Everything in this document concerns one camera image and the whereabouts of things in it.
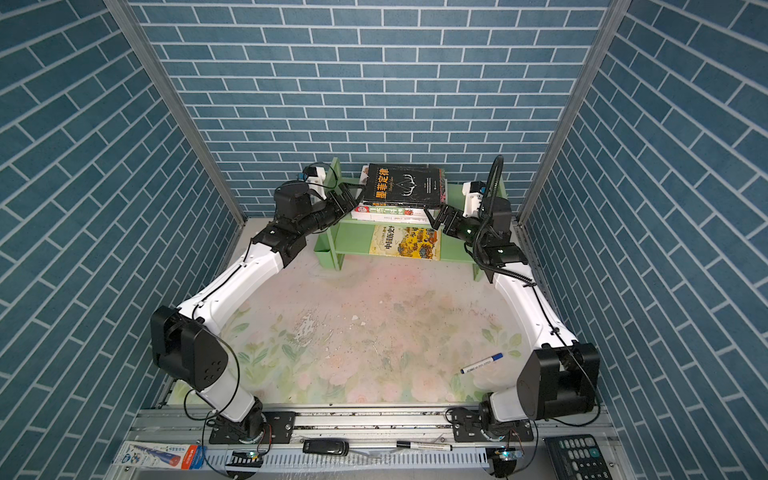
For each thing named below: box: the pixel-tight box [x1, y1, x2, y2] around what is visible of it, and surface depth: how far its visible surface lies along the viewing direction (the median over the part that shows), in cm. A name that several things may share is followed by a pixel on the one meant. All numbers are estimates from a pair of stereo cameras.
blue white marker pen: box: [460, 352, 504, 374], surface depth 86 cm
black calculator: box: [544, 434, 614, 480], surface depth 70 cm
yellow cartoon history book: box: [369, 225, 441, 261], surface depth 98 cm
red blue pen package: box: [113, 442, 206, 470], surface depth 71 cm
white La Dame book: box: [351, 206, 430, 225], surface depth 82 cm
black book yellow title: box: [363, 163, 447, 207], surface depth 83 cm
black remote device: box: [302, 439, 349, 456], surface depth 71 cm
